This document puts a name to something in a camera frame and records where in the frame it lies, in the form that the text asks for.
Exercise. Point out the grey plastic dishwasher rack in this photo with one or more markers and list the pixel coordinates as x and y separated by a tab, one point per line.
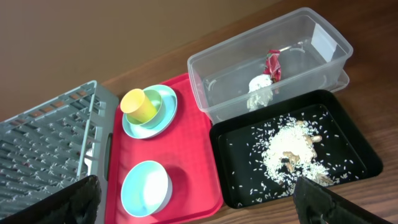
47	148

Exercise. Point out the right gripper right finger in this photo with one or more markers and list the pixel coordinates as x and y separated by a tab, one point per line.
316	204

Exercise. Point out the clear plastic waste bin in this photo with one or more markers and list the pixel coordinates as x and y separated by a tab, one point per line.
312	56

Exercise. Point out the light green bowl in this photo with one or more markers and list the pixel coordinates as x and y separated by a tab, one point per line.
157	100

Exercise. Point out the white paper napkin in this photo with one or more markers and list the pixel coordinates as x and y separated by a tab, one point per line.
260	95

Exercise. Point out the yellow plastic cup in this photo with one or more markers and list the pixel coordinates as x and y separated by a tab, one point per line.
137	105

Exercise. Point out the red snack wrapper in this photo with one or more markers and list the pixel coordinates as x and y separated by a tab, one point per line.
272	66

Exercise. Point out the light blue plate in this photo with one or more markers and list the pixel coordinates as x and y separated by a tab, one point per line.
170	100

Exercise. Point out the rice and food scraps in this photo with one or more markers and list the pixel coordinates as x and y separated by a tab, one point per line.
265	159

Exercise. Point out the black plastic waste tray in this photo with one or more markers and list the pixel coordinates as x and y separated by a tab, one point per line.
315	102

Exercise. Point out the light blue small bowl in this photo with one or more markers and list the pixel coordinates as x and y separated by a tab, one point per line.
146	189

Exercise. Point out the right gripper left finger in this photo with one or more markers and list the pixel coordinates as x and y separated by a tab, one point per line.
75	204

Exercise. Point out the red plastic serving tray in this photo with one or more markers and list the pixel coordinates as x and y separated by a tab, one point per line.
184	149

